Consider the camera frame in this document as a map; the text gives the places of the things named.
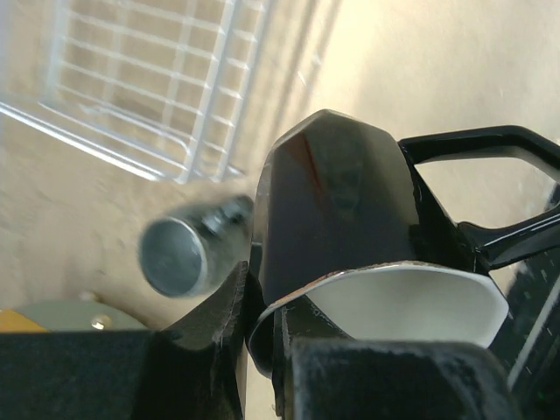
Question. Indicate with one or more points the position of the black faceted mug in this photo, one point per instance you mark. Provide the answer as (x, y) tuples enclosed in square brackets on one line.
[(344, 220)]

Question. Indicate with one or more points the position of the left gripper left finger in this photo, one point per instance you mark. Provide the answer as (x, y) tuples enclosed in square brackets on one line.
[(190, 370)]

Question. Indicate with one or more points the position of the grey-blue round mug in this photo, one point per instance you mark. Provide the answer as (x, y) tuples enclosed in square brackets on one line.
[(190, 250)]

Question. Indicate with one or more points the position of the round cream drawer cabinet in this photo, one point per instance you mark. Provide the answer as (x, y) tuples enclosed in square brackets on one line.
[(66, 316)]

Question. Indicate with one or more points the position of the white wire dish rack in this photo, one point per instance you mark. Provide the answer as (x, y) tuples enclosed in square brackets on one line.
[(157, 88)]

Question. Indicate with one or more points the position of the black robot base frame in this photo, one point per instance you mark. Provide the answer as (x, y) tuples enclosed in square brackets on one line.
[(528, 342)]

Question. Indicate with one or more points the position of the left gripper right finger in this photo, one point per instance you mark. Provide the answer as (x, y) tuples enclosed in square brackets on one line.
[(320, 374)]

